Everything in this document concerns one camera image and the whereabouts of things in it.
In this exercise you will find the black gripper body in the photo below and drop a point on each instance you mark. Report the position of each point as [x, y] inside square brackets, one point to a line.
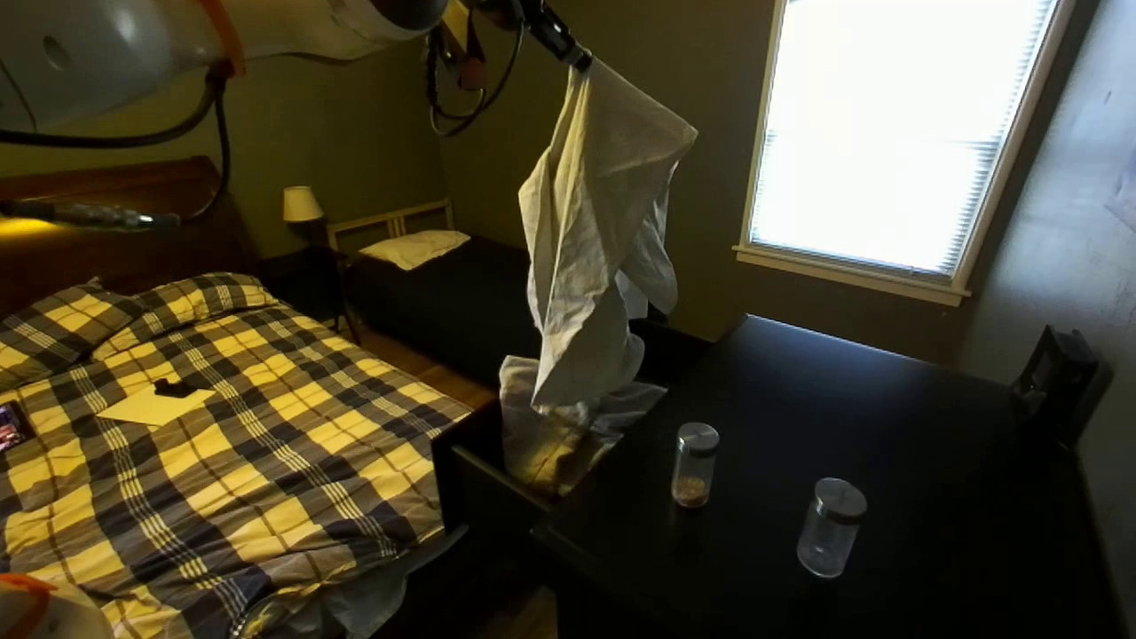
[536, 23]

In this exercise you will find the white cloth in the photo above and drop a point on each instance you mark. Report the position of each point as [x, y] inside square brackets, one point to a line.
[592, 235]

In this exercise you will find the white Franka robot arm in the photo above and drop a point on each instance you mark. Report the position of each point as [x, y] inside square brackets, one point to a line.
[92, 47]

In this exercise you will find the small bed with black cover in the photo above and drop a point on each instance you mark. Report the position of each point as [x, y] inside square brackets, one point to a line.
[463, 302]

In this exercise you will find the black open dresser drawer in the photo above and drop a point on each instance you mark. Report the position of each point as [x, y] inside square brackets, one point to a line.
[474, 486]

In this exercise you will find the bed with plaid blanket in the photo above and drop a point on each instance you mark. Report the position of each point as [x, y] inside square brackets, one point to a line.
[237, 448]

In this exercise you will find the pale bed sheet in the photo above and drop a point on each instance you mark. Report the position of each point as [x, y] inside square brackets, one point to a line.
[377, 596]

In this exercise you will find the white pillow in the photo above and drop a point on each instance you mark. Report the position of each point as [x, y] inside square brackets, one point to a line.
[412, 248]

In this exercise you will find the small table lamp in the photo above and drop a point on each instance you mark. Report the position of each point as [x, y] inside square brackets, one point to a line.
[302, 202]

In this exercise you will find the bright white-framed window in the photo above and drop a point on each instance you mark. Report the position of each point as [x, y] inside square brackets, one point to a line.
[887, 129]

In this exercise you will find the dark nightstand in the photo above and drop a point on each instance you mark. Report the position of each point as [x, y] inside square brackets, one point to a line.
[302, 284]

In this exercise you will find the black wooden dresser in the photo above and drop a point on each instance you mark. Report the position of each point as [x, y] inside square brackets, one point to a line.
[827, 403]

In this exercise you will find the glass jar with brown contents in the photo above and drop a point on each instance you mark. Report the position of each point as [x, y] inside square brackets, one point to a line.
[693, 465]

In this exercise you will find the brown wooden headboard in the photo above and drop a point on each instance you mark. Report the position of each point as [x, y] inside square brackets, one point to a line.
[119, 189]

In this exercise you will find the yellow paper sheet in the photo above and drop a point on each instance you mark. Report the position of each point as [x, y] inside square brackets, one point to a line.
[147, 409]

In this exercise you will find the black box-shaped device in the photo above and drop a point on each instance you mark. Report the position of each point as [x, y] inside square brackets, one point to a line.
[1060, 383]

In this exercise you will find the small dark colourful object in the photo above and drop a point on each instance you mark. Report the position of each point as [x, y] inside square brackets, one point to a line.
[7, 427]

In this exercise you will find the light wooden bed frame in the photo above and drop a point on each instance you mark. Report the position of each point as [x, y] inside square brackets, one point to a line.
[393, 216]

